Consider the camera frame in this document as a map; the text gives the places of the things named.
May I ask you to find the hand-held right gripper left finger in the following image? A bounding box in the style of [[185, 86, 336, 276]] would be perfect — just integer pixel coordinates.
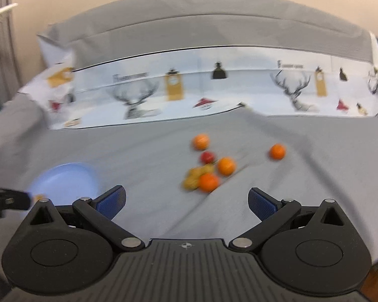
[[27, 185, 145, 253]]

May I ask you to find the light blue plate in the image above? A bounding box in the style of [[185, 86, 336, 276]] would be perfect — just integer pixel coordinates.
[[30, 162, 100, 206]]

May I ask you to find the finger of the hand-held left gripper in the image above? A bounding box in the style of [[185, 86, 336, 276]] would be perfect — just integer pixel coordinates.
[[0, 185, 31, 218]]

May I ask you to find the grey bed sheet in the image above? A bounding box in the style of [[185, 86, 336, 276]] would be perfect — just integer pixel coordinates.
[[0, 99, 378, 302]]

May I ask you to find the orange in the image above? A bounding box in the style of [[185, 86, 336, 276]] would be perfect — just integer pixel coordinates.
[[198, 173, 220, 193], [192, 134, 210, 151], [269, 144, 287, 161], [217, 157, 237, 177]]

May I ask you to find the deer print quilt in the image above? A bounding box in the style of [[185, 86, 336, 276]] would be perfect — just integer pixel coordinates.
[[18, 0, 378, 130]]

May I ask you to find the grey curtain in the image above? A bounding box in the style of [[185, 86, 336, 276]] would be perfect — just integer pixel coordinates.
[[0, 0, 21, 117]]

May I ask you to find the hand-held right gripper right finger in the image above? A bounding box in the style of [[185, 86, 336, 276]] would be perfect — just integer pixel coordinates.
[[228, 187, 348, 253]]

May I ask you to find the white plastic hanger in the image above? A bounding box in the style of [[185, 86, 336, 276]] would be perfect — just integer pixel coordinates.
[[0, 3, 19, 19]]

